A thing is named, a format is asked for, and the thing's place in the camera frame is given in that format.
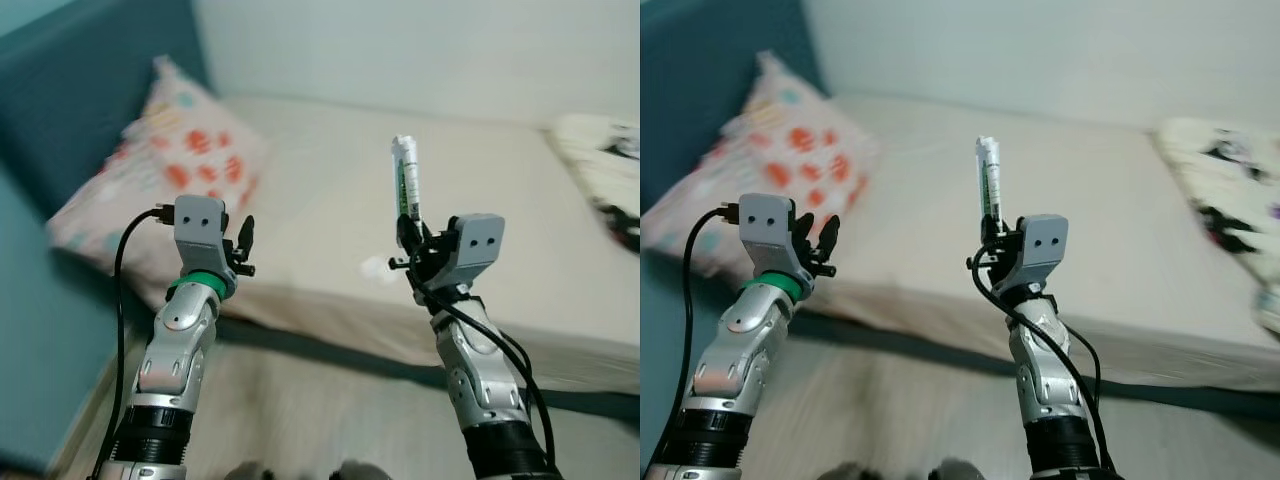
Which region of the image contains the white and green tube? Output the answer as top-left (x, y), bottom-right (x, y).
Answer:
top-left (975, 135), bottom-right (1004, 223)
top-left (390, 135), bottom-right (423, 221)

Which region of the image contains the white pillow with coloured dots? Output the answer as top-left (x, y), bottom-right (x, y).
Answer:
top-left (642, 52), bottom-right (881, 291)
top-left (45, 55), bottom-right (271, 301)

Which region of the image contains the beige bed mattress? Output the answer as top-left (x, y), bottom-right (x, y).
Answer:
top-left (130, 95), bottom-right (641, 396)
top-left (760, 95), bottom-right (1280, 396)

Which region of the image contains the blue padded headboard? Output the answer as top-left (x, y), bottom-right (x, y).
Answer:
top-left (640, 0), bottom-right (826, 231)
top-left (0, 0), bottom-right (211, 216)

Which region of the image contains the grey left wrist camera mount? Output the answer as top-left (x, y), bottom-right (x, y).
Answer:
top-left (738, 193), bottom-right (796, 276)
top-left (173, 195), bottom-right (229, 276)

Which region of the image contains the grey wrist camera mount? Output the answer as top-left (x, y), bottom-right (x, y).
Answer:
top-left (1015, 213), bottom-right (1069, 291)
top-left (738, 193), bottom-right (796, 276)
top-left (173, 195), bottom-right (229, 276)
top-left (440, 213), bottom-right (506, 291)

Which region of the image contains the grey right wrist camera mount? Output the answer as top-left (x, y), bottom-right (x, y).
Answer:
top-left (1015, 213), bottom-right (1069, 291)
top-left (440, 213), bottom-right (506, 291)

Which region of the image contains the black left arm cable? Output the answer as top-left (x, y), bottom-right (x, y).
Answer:
top-left (95, 205), bottom-right (179, 480)
top-left (645, 203), bottom-right (743, 480)

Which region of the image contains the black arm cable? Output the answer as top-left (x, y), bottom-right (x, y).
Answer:
top-left (95, 205), bottom-right (179, 480)
top-left (645, 203), bottom-right (743, 480)
top-left (968, 250), bottom-right (1119, 480)
top-left (405, 270), bottom-right (561, 480)

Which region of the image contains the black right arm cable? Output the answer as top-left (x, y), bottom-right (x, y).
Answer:
top-left (405, 270), bottom-right (561, 480)
top-left (968, 250), bottom-right (1119, 480)

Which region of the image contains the dark blue bed frame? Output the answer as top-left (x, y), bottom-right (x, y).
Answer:
top-left (215, 318), bottom-right (641, 426)
top-left (800, 310), bottom-right (1280, 421)

